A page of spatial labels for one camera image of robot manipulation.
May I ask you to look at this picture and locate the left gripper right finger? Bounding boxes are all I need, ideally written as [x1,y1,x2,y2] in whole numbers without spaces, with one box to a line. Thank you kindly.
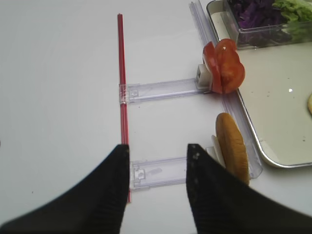
[186,144,312,234]

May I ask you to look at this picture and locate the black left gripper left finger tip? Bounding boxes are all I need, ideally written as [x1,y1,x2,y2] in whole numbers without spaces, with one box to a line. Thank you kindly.
[0,144,130,234]

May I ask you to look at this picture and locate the white pusher block tomato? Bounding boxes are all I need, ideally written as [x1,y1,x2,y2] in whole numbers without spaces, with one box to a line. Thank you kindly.
[195,64,213,91]

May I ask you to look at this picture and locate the inner tomato slice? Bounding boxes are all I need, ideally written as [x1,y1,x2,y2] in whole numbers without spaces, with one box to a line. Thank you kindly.
[215,39,245,94]

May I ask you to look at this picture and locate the tomato slice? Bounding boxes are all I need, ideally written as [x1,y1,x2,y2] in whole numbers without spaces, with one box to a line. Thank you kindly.
[203,41,222,94]
[215,39,245,94]

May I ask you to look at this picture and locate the outer tomato slice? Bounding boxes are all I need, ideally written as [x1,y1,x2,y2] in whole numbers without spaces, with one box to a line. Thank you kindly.
[203,41,222,94]

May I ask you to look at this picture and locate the green lettuce pile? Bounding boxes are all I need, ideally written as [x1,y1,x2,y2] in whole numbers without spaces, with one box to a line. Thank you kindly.
[272,0,312,42]

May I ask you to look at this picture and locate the white pusher block bun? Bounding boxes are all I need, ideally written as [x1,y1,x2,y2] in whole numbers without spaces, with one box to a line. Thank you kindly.
[206,135,226,168]

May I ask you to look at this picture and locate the upright bun slice left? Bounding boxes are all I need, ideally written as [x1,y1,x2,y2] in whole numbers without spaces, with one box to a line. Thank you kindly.
[215,113,250,185]

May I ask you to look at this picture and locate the left red rod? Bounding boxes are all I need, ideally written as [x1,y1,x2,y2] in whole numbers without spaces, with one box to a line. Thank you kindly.
[117,13,133,203]

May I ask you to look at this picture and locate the cream metal tray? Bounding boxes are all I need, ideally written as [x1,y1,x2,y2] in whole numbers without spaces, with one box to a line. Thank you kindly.
[206,0,312,168]

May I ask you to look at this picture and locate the bottom bun slice on tray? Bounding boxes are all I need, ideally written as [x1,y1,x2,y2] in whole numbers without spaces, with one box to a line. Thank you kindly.
[306,93,312,116]

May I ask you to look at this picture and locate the clear plastic salad box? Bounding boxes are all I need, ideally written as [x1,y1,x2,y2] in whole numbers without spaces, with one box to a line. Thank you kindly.
[221,0,312,49]

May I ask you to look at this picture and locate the purple cabbage pieces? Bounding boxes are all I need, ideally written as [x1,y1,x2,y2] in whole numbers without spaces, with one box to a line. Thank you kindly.
[228,0,292,46]

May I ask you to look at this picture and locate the clear rail under bun slice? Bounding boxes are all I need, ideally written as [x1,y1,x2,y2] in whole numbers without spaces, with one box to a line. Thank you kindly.
[130,157,187,191]

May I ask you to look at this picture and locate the clear rail under tomato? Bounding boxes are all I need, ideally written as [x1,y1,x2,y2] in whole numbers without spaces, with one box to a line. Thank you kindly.
[126,78,211,104]

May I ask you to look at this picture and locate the left long clear rail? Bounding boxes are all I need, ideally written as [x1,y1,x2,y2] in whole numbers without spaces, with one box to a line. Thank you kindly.
[189,0,262,179]

